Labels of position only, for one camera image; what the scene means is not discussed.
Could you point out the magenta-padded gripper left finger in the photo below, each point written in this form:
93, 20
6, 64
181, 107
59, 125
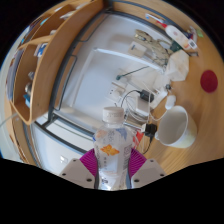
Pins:
76, 171

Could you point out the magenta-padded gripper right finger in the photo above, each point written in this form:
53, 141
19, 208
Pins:
149, 171

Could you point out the clear plastic water bottle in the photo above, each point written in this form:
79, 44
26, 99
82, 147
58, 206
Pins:
112, 156

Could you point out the small black box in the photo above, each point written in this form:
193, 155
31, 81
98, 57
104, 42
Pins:
150, 129

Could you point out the stainless steel tumbler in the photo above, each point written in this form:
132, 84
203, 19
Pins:
135, 125

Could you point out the cream ceramic mug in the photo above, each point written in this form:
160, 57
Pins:
178, 128

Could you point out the white earbud case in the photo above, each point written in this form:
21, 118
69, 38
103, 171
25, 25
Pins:
170, 102

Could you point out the white power strip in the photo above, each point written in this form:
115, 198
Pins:
158, 98

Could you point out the black plug-in charger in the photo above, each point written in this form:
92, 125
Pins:
146, 96

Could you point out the flat round red coaster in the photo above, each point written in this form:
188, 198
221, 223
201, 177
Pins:
209, 81

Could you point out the white tissue pack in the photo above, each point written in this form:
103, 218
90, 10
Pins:
178, 65

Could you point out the white thin desk lamp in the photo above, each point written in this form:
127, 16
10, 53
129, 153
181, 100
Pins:
126, 57

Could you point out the brown tree creature figure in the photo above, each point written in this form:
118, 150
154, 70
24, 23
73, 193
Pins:
155, 46

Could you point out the small green packet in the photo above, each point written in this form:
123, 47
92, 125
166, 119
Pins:
200, 33

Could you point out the clear spray bottle white nozzle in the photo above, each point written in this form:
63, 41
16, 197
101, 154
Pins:
154, 18

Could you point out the grey metal desk frame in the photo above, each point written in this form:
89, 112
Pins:
50, 117

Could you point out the wooden wall shelf unit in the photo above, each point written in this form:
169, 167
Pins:
43, 66

